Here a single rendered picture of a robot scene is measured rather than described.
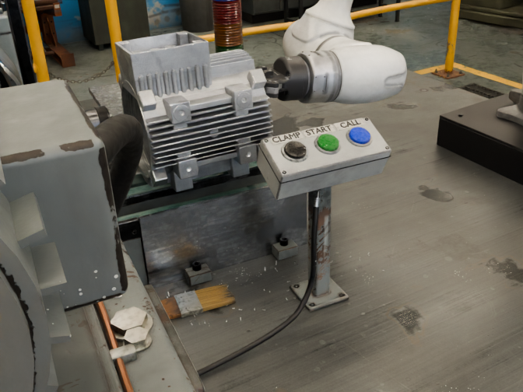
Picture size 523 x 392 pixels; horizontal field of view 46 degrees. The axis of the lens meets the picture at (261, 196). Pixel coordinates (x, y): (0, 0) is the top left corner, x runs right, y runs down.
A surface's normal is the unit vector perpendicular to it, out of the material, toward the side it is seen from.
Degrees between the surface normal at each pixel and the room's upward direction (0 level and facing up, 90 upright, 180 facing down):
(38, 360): 90
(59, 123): 0
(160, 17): 90
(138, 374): 0
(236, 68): 86
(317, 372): 0
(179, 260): 90
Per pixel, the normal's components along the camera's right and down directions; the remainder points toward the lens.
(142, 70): 0.43, 0.38
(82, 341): -0.04, -0.88
